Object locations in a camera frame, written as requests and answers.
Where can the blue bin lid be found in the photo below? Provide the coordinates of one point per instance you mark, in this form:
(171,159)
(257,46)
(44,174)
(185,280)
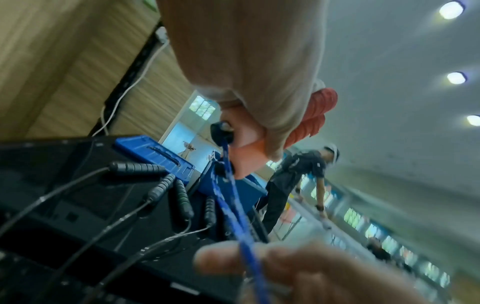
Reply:
(150,151)

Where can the black glossy low table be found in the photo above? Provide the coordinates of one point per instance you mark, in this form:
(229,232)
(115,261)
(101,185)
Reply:
(56,184)

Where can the white wall socket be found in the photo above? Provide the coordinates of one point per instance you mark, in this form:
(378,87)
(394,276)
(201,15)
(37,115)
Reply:
(162,34)

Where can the round ceiling light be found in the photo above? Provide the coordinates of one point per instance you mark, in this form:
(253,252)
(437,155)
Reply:
(456,77)
(473,120)
(452,9)

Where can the person's right hand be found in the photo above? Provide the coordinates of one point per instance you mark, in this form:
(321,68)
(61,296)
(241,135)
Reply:
(318,276)

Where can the blue plastic bin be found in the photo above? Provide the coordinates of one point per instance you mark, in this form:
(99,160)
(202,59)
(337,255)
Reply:
(243,190)

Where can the person's left hand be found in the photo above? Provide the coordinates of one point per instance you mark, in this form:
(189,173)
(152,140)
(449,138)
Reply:
(247,50)

